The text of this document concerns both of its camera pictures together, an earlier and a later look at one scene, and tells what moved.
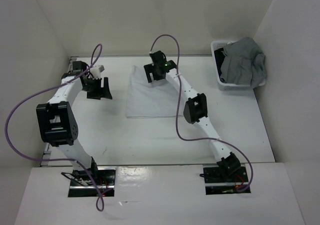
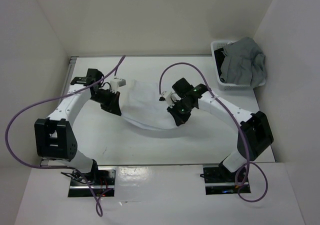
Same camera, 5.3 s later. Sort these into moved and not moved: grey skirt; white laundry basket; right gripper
Moved: right gripper
Not moved: grey skirt; white laundry basket
